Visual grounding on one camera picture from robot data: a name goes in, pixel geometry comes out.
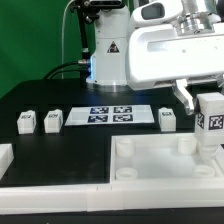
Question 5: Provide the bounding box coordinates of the white cable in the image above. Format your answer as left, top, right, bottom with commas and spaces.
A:
61, 0, 75, 80

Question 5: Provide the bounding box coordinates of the black cable bundle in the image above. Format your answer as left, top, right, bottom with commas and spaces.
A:
42, 60, 91, 80

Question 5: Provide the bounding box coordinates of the white left fence piece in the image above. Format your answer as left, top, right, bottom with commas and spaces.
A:
0, 144, 14, 180

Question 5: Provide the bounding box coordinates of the white square table top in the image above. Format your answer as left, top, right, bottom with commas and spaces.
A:
110, 133, 224, 182

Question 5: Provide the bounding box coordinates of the white marker tag sheet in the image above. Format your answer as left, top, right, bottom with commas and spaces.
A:
65, 105, 154, 126

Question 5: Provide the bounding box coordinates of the white front fence rail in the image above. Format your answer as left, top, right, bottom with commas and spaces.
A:
0, 178, 224, 215

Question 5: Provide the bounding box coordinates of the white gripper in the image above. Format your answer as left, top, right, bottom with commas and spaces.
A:
126, 0, 224, 115

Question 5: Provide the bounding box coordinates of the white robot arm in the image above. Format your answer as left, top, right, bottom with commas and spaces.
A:
87, 0, 224, 114

